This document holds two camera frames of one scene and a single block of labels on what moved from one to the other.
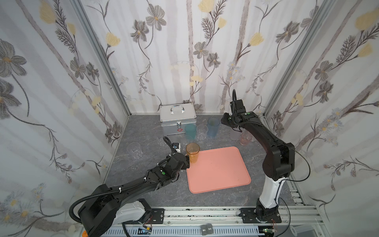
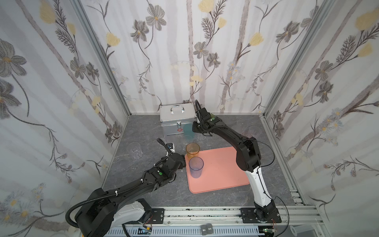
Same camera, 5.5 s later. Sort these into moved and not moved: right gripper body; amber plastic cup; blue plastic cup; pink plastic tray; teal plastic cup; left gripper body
Moved: blue plastic cup; right gripper body
Not moved: teal plastic cup; amber plastic cup; left gripper body; pink plastic tray
